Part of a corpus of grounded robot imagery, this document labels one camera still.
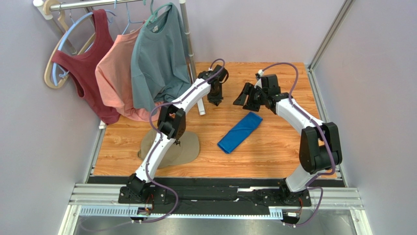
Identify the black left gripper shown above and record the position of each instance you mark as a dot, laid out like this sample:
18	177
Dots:
218	99

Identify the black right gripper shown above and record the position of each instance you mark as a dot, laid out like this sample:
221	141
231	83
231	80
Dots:
251	98

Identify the blue cloth napkin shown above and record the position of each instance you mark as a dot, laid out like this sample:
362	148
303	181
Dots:
239	132

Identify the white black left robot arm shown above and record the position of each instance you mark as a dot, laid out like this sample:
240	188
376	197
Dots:
170	127

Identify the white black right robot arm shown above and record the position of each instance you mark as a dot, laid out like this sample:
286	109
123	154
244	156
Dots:
320	148

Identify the white clothes rack foot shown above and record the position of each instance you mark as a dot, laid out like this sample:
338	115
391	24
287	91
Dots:
201	107

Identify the teal t-shirt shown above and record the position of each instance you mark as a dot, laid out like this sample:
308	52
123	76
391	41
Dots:
161	52

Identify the beige baseball cap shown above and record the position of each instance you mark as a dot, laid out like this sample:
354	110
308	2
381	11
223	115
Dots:
178	154

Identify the teal clothes hanger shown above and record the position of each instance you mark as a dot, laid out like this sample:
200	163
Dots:
155	12

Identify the pink t-shirt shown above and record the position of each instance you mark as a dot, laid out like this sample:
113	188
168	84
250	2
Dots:
113	76

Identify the maroon tank top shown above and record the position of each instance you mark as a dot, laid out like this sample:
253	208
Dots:
82	68

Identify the wooden clothes hanger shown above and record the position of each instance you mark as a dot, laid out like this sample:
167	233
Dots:
53	10

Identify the metal clothes rack pole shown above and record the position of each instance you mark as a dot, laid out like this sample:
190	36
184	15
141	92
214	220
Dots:
91	3

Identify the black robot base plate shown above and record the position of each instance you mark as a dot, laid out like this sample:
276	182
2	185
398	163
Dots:
257	195

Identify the aluminium frame rail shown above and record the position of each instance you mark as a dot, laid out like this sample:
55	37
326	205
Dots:
102	200

